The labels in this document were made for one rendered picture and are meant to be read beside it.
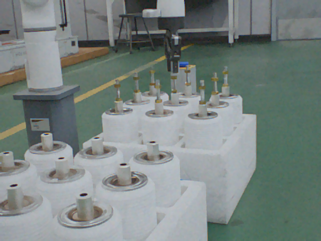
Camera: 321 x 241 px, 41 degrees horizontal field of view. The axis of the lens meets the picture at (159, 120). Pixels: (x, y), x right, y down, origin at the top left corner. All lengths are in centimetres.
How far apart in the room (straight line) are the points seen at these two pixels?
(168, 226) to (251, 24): 546
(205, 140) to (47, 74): 50
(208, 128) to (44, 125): 49
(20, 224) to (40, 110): 68
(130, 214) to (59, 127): 65
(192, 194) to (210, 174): 24
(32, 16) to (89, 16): 535
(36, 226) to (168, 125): 54
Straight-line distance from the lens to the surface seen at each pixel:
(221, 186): 105
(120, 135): 114
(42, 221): 66
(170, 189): 79
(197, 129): 105
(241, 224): 110
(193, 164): 105
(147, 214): 69
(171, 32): 117
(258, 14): 606
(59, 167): 75
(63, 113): 128
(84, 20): 669
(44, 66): 128
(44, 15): 131
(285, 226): 110
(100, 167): 82
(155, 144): 79
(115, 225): 59
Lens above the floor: 52
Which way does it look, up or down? 15 degrees down
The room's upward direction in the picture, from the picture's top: 3 degrees counter-clockwise
